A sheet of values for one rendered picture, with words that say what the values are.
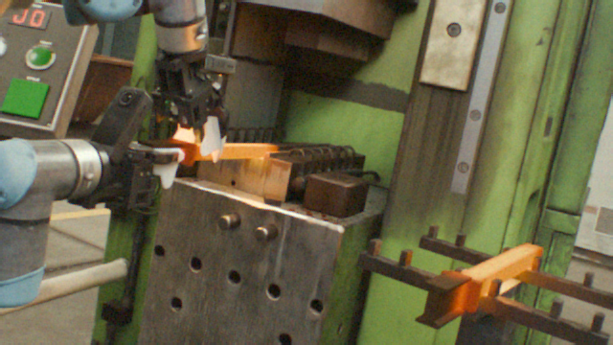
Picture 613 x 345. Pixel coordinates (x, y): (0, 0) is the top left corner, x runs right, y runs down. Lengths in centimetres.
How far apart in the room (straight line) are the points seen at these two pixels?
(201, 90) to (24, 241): 37
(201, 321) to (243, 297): 11
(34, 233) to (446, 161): 79
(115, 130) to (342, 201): 47
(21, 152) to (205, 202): 56
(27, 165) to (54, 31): 73
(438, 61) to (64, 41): 75
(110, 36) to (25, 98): 875
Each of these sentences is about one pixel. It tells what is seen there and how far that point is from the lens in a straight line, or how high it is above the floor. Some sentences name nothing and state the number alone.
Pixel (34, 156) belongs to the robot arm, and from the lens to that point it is 82.
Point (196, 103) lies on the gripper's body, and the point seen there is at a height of 109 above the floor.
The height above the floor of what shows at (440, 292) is 97.
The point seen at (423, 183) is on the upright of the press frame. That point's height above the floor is 100.
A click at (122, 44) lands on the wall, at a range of 1001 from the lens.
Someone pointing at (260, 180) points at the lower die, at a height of 94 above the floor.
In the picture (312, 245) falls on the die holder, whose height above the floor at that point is 87.
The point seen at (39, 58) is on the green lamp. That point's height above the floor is 109.
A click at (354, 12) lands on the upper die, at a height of 130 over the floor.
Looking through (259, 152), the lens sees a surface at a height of 100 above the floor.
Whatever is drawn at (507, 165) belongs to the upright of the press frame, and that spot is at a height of 107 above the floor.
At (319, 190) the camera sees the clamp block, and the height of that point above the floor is 96.
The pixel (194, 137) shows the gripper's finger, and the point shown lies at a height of 102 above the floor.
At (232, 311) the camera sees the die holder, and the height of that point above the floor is 70.
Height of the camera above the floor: 117
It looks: 9 degrees down
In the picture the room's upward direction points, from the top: 11 degrees clockwise
